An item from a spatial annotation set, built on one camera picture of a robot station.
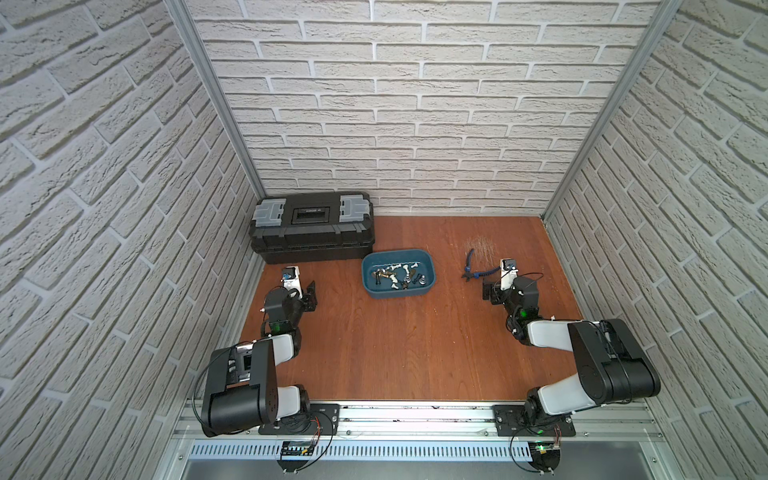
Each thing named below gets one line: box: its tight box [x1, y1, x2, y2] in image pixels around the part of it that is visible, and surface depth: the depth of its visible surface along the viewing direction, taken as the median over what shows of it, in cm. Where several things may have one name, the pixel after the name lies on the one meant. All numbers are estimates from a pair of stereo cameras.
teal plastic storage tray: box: [361, 250, 436, 299], surface depth 102 cm
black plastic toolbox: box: [249, 192, 375, 264], surface depth 97 cm
